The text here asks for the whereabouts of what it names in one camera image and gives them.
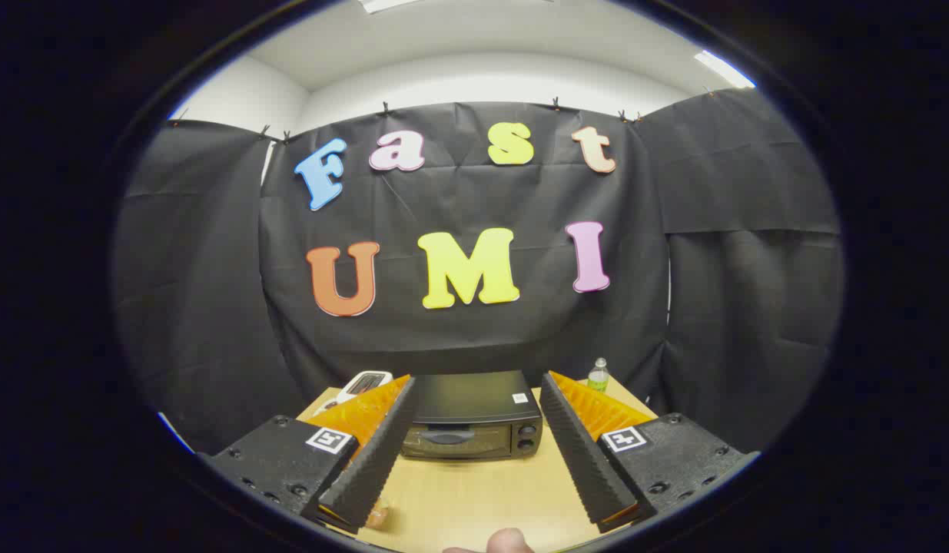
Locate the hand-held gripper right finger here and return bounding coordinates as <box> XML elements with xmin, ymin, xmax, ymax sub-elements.
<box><xmin>539</xmin><ymin>371</ymin><xmax>761</xmax><ymax>534</ymax></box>

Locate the black toaster oven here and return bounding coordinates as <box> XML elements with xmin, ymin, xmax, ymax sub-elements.
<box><xmin>401</xmin><ymin>371</ymin><xmax>544</xmax><ymax>461</ymax></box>

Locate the white pop-up toaster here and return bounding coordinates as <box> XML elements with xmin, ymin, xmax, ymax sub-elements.
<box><xmin>342</xmin><ymin>371</ymin><xmax>394</xmax><ymax>397</ymax></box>

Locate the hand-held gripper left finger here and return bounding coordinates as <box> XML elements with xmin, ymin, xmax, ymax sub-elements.
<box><xmin>200</xmin><ymin>375</ymin><xmax>418</xmax><ymax>535</ymax></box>

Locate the black backdrop cloth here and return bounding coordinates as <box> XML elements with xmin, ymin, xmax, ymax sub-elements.
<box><xmin>113</xmin><ymin>88</ymin><xmax>845</xmax><ymax>455</ymax></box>

